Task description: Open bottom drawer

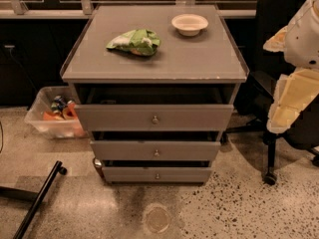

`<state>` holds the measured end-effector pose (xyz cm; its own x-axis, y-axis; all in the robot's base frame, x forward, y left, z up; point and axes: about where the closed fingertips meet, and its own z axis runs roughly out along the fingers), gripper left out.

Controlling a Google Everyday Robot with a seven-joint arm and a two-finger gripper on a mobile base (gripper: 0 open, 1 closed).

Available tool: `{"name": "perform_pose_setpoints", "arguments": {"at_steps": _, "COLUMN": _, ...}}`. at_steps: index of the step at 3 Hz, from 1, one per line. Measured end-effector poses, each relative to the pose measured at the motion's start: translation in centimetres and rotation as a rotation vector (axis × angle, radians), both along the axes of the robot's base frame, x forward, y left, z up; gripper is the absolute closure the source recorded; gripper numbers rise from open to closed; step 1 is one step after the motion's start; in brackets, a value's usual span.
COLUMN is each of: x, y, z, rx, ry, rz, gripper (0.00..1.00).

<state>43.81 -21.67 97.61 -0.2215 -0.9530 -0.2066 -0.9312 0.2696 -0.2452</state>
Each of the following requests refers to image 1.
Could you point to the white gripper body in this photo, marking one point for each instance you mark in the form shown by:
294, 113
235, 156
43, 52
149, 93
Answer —
303, 42

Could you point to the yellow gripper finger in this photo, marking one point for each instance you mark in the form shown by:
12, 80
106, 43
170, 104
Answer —
277, 42
292, 96

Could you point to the grey bottom drawer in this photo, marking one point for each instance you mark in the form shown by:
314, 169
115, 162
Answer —
157, 174

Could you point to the grey drawer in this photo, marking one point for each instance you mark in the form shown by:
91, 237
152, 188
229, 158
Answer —
157, 174
159, 108
155, 145

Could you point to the grey drawer cabinet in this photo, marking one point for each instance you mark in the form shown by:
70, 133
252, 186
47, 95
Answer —
209, 59

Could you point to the grey top drawer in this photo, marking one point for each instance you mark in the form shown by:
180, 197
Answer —
159, 108

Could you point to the grey middle drawer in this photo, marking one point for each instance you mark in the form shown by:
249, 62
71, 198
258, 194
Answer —
155, 145

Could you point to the black office chair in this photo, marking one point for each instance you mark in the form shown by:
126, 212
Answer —
257, 95

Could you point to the green chip bag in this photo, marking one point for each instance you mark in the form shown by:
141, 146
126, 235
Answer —
140, 42

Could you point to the soda can behind cabinet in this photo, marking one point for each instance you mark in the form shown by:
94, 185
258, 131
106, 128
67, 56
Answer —
98, 167

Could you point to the orange item in bin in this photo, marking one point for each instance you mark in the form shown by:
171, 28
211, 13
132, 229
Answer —
58, 112

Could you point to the cans in bin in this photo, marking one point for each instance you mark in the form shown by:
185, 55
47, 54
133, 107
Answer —
58, 103

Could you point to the clear plastic storage bin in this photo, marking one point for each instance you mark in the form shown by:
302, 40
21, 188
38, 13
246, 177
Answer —
53, 128

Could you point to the black metal stand leg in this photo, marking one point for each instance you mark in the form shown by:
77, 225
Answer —
36, 198

